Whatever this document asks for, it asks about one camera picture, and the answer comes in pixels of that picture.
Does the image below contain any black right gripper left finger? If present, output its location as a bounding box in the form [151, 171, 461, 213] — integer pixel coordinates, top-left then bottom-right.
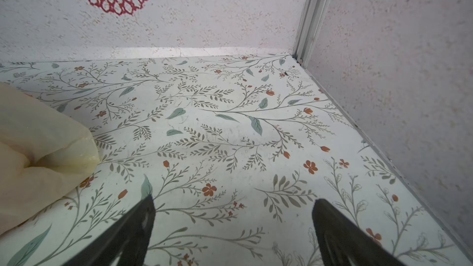
[65, 195, 155, 266]

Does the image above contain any cream plastic bag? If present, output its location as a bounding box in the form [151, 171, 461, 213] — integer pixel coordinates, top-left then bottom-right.
[1, 83, 101, 233]

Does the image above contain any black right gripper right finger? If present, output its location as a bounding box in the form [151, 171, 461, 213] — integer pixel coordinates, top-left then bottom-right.
[312, 199, 403, 266]

